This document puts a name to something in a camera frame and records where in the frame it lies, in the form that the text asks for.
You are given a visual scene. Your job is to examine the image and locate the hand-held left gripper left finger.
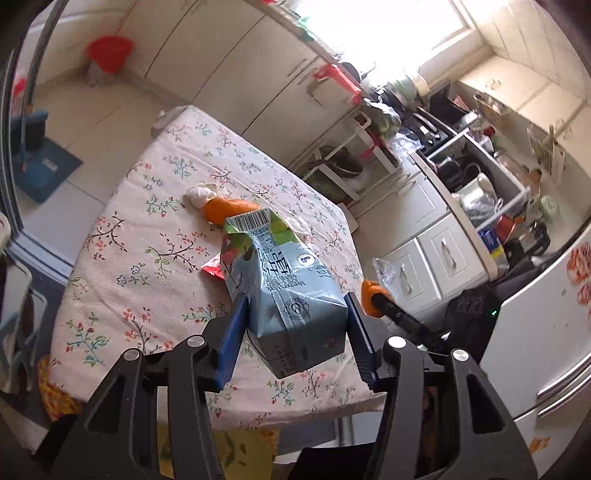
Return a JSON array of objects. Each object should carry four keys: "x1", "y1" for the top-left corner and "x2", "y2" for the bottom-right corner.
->
[{"x1": 32, "y1": 293, "x2": 251, "y2": 480}]

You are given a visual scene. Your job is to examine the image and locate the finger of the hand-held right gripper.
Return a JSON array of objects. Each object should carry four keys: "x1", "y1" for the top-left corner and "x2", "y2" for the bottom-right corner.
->
[{"x1": 376, "y1": 295, "x2": 451, "y2": 356}]

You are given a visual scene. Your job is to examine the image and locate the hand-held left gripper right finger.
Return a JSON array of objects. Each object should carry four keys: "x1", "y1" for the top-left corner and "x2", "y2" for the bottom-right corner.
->
[{"x1": 344, "y1": 291, "x2": 539, "y2": 480}]

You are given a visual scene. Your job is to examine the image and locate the small orange piece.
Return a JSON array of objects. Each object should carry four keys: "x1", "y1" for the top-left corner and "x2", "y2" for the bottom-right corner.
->
[{"x1": 361, "y1": 278, "x2": 391, "y2": 318}]

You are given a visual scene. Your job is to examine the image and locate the blue green milk carton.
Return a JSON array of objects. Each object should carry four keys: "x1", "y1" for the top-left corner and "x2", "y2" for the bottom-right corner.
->
[{"x1": 221, "y1": 207, "x2": 349, "y2": 380}]

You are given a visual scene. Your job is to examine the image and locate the white tissue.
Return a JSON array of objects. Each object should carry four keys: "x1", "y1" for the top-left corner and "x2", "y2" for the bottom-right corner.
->
[{"x1": 184, "y1": 182, "x2": 229, "y2": 208}]

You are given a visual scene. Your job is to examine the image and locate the clear plastic bag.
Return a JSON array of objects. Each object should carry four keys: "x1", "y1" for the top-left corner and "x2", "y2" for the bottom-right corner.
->
[{"x1": 373, "y1": 256, "x2": 407, "y2": 296}]

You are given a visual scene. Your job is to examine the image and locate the small red wrapper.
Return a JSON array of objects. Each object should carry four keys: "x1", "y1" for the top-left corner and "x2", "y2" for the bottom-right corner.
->
[{"x1": 201, "y1": 256, "x2": 227, "y2": 280}]

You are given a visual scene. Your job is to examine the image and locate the white refrigerator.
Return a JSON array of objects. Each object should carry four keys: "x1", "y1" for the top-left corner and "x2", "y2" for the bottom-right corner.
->
[{"x1": 480, "y1": 240, "x2": 591, "y2": 462}]

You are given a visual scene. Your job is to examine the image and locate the floral tablecloth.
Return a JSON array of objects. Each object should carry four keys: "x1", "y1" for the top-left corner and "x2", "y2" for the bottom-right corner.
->
[{"x1": 48, "y1": 105, "x2": 386, "y2": 430}]

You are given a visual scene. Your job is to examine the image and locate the white countertop shelf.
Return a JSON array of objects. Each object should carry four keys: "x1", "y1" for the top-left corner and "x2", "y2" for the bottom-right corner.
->
[{"x1": 416, "y1": 111, "x2": 532, "y2": 232}]

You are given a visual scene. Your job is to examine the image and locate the black pan with lid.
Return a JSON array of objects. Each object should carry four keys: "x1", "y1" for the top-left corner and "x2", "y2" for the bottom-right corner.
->
[{"x1": 318, "y1": 145, "x2": 365, "y2": 178}]

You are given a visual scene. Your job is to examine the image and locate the yellow patterned cloth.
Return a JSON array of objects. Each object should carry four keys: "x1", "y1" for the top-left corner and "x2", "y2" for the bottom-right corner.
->
[{"x1": 37, "y1": 353, "x2": 86, "y2": 423}]

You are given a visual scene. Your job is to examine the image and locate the white storage rack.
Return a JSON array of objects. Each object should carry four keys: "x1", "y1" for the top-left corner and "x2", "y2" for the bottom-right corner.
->
[{"x1": 300, "y1": 108, "x2": 402, "y2": 204}]

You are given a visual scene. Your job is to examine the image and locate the green vegetables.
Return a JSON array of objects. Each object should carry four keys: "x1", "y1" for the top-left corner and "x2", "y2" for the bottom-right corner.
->
[{"x1": 362, "y1": 99, "x2": 402, "y2": 134}]

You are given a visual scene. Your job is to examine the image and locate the white cutting board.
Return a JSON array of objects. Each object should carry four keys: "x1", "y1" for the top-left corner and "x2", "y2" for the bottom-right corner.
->
[{"x1": 310, "y1": 64, "x2": 363, "y2": 109}]

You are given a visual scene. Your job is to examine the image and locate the blue dustpan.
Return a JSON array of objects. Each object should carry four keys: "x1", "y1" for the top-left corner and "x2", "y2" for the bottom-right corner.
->
[{"x1": 11, "y1": 108, "x2": 51, "y2": 190}]

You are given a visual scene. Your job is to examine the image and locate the cream kitchen cabinets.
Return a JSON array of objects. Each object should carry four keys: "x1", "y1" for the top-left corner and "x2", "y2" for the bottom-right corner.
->
[{"x1": 134, "y1": 0, "x2": 499, "y2": 305}]

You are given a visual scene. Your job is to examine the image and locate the window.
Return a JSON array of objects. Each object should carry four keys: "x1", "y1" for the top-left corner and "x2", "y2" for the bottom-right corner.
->
[{"x1": 318, "y1": 0, "x2": 481, "y2": 79}]

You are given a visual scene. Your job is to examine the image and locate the red waste bin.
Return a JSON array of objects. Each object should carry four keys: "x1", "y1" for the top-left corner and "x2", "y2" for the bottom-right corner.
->
[{"x1": 85, "y1": 36, "x2": 136, "y2": 88}]

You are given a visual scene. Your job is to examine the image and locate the metal pole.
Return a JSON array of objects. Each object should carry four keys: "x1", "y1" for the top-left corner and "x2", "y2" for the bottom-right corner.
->
[{"x1": 0, "y1": 0, "x2": 70, "y2": 232}]

